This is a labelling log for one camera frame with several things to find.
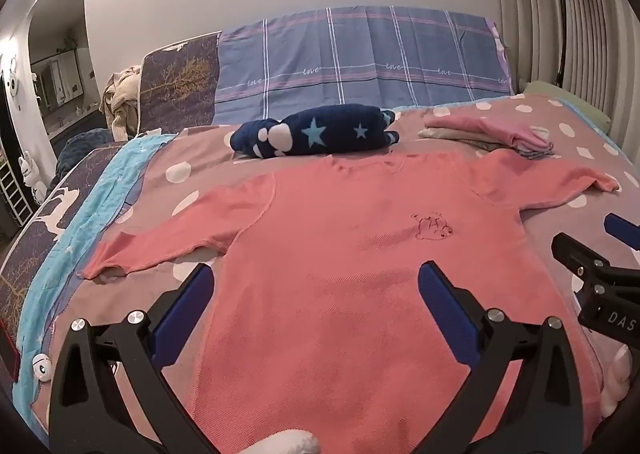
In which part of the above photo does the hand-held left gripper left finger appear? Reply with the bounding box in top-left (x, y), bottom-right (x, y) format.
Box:
top-left (47, 264), bottom-right (221, 454)

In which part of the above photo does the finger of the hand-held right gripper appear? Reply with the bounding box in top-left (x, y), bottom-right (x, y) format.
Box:
top-left (551, 232), bottom-right (640, 300)
top-left (604, 213), bottom-right (640, 251)

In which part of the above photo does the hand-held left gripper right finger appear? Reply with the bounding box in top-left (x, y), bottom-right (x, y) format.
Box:
top-left (419, 261), bottom-right (601, 454)

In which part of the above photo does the pink knit sweater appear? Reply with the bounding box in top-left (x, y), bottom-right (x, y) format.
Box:
top-left (77, 151), bottom-right (621, 454)

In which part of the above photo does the beige clothes pile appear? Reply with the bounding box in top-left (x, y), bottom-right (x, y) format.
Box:
top-left (100, 66), bottom-right (143, 142)

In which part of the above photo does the mauve polka dot bedspread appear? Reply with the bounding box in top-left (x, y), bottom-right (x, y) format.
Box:
top-left (30, 94), bottom-right (640, 454)

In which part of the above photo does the folded grey patterned garment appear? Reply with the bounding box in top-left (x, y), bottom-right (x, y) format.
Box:
top-left (417, 126), bottom-right (556, 160)

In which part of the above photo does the green pillow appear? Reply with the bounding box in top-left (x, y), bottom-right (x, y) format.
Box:
top-left (520, 79), bottom-right (613, 135)

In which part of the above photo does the white round toy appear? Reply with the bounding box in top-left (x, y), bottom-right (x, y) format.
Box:
top-left (31, 354), bottom-right (55, 380)

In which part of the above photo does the dark deer print quilt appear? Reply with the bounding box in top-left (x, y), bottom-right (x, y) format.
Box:
top-left (0, 134), bottom-right (176, 385)

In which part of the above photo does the white plush cloth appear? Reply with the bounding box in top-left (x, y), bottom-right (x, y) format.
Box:
top-left (240, 429), bottom-right (321, 454)

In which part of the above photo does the red object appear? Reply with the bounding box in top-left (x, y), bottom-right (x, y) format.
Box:
top-left (0, 319), bottom-right (21, 382)

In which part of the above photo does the navy knit blanket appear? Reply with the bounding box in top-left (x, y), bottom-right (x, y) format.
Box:
top-left (55, 129), bottom-right (121, 180)

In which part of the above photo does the white pleated curtain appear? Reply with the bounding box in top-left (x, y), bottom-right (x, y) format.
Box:
top-left (487, 0), bottom-right (640, 145)

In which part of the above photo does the white cat figurine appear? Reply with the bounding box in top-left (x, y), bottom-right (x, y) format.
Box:
top-left (19, 151), bottom-right (48, 202)

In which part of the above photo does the white slatted rack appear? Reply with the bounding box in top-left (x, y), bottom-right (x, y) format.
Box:
top-left (0, 159), bottom-right (36, 230)

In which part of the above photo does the navy star print garment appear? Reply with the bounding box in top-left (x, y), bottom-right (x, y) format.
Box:
top-left (230, 104), bottom-right (401, 160)

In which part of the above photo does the dark tree print pillow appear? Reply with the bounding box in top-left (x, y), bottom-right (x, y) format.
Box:
top-left (137, 31), bottom-right (223, 135)

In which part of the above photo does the black floor lamp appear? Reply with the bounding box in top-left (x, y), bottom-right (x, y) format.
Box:
top-left (551, 0), bottom-right (576, 87)

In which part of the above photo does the blue plaid bed cover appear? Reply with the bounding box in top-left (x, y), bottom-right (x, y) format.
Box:
top-left (212, 6), bottom-right (516, 125)

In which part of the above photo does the arched wall mirror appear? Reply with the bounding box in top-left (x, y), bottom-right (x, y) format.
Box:
top-left (27, 0), bottom-right (101, 135)

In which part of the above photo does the white round wall device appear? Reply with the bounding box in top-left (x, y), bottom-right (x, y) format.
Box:
top-left (0, 54), bottom-right (23, 110)

